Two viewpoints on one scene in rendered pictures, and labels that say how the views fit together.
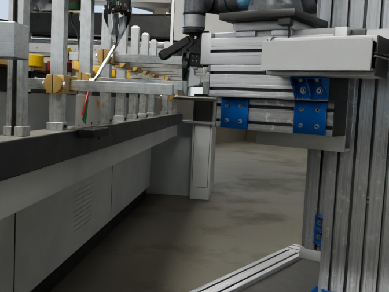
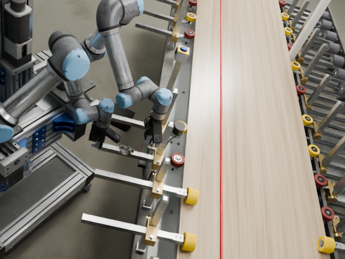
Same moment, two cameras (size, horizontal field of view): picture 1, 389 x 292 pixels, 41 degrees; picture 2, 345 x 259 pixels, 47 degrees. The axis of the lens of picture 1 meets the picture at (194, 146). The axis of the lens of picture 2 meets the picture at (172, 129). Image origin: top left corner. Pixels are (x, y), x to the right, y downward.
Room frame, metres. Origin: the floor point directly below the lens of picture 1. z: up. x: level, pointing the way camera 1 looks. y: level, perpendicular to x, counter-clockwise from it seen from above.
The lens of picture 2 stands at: (3.09, -0.04, 2.54)
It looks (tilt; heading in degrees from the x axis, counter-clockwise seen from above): 45 degrees down; 163
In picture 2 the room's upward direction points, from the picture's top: 23 degrees clockwise
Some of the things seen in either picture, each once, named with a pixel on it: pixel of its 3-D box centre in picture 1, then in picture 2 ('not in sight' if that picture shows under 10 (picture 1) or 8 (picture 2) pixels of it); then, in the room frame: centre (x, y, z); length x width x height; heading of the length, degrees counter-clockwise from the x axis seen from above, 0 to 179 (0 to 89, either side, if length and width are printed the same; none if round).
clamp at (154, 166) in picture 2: (86, 81); (158, 158); (1.71, 0.36, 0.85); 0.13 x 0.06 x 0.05; 175
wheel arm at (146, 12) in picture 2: not in sight; (165, 17); (0.23, 0.39, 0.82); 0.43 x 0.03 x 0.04; 85
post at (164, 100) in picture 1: (165, 78); not in sight; (3.43, 0.21, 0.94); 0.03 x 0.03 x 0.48; 85
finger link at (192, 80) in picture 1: (191, 81); not in sight; (1.68, 0.02, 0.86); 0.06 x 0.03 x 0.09; 85
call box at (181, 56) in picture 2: not in sight; (181, 54); (1.18, 0.41, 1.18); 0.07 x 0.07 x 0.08; 85
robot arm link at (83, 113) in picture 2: (223, 2); (84, 112); (1.74, -0.07, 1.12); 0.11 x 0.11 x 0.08; 32
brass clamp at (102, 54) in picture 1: (107, 57); (157, 184); (1.96, 0.34, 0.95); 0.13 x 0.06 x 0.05; 175
